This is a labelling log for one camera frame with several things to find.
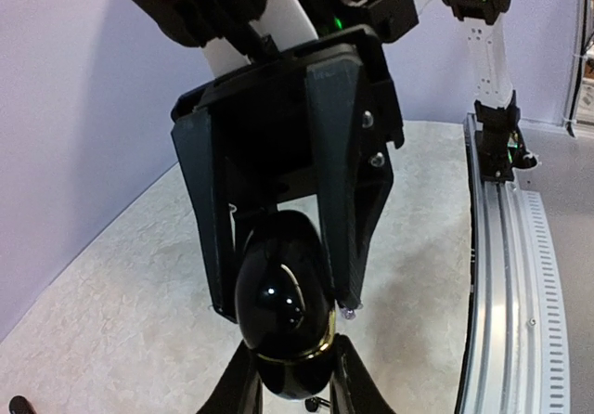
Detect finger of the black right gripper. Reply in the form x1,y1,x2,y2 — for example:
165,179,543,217
306,56,394,310
172,110,238,321

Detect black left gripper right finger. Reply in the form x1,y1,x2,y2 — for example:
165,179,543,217
329,334,395,414

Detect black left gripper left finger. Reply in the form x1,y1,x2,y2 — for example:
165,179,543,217
197,342,264,414

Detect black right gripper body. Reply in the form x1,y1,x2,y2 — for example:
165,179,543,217
170,24,405,248

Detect glossy black earbud charging case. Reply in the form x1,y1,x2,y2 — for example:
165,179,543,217
235,210,336,400

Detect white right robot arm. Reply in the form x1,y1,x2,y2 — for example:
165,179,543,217
171,0,536,320

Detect black ring earbud right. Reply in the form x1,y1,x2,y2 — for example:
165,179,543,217
304,396,331,413

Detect black ring earbud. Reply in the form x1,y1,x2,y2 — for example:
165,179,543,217
8,395,35,414
304,396,331,413

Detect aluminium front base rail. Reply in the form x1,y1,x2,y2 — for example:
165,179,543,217
456,119,593,413

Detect black ring earbud left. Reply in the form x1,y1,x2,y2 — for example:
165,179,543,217
8,395,35,414

